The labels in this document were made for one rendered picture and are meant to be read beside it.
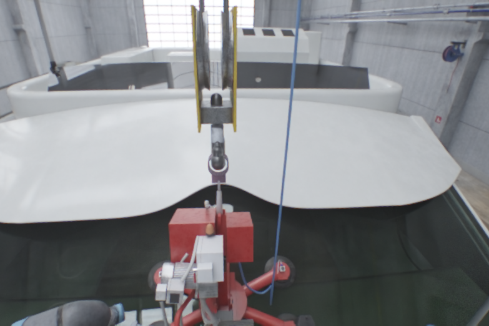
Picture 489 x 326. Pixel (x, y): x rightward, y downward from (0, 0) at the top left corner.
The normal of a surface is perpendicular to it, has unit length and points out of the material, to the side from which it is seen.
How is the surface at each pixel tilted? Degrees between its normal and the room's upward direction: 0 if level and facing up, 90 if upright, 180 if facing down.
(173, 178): 21
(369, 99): 90
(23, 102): 90
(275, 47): 61
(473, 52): 90
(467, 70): 90
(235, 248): 73
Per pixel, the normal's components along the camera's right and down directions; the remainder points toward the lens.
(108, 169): 0.01, -0.66
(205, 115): 0.11, 0.47
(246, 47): 0.10, -0.02
